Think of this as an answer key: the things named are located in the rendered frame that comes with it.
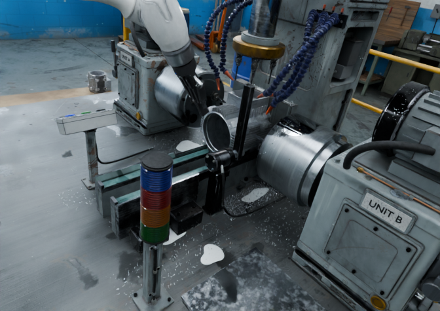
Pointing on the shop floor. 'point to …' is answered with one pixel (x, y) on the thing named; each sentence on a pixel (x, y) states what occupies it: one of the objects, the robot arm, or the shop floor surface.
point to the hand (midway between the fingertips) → (201, 107)
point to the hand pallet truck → (213, 33)
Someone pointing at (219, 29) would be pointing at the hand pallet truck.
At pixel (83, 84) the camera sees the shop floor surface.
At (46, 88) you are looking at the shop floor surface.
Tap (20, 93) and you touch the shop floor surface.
